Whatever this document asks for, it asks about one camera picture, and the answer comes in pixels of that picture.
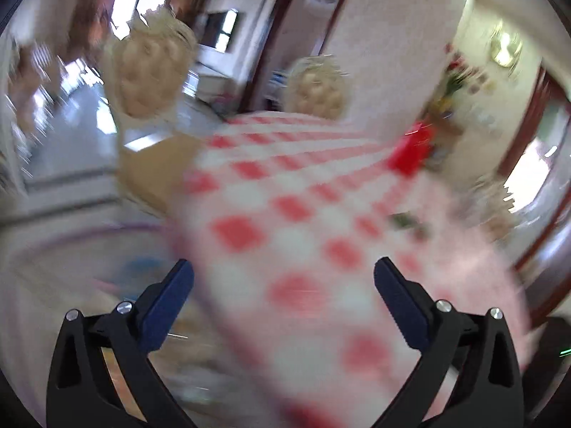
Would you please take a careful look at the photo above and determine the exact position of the wall television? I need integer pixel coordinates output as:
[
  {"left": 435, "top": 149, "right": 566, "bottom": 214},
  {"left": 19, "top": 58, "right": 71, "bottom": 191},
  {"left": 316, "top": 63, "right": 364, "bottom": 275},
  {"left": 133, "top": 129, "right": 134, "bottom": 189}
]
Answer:
[{"left": 201, "top": 9, "right": 239, "bottom": 52}]

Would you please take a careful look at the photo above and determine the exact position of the red thermos jug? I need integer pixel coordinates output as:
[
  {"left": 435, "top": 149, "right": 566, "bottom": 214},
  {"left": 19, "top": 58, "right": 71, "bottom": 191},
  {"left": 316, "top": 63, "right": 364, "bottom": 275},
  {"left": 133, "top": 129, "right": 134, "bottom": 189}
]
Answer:
[{"left": 388, "top": 122, "right": 435, "bottom": 174}]

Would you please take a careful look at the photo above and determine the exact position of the ornate beige tufted chair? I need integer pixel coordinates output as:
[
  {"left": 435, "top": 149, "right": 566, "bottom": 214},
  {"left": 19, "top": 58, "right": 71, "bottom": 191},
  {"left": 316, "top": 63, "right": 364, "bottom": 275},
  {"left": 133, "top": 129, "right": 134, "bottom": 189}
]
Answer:
[
  {"left": 285, "top": 56, "right": 351, "bottom": 119},
  {"left": 102, "top": 6, "right": 206, "bottom": 215}
]

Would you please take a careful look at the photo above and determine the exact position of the white television cabinet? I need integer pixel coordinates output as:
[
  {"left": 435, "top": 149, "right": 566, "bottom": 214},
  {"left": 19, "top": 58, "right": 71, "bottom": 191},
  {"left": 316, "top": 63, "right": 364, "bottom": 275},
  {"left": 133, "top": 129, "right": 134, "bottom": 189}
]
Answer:
[{"left": 192, "top": 65, "right": 251, "bottom": 103}]

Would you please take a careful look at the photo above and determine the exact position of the red white checkered tablecloth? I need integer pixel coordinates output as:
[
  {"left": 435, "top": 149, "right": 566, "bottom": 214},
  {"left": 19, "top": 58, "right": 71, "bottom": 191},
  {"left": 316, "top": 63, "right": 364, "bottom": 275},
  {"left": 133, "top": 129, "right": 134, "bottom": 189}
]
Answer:
[{"left": 172, "top": 113, "right": 536, "bottom": 428}]

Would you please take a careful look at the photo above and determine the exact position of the purple rimmed basin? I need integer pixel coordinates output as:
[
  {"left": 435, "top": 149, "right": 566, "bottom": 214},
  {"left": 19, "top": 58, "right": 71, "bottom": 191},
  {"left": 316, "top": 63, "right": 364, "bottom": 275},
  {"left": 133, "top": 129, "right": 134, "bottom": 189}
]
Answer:
[{"left": 0, "top": 220, "right": 233, "bottom": 428}]

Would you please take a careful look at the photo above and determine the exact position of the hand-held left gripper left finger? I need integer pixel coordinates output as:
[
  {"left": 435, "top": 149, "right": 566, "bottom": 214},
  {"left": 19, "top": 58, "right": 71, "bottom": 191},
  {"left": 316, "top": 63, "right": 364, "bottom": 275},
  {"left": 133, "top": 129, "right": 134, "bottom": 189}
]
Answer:
[{"left": 46, "top": 259, "right": 197, "bottom": 428}]

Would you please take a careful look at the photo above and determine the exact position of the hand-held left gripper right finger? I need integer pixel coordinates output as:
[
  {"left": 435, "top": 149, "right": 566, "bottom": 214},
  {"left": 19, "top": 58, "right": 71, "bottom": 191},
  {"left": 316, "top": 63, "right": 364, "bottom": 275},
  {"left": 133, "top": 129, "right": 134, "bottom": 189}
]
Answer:
[{"left": 374, "top": 256, "right": 525, "bottom": 428}]

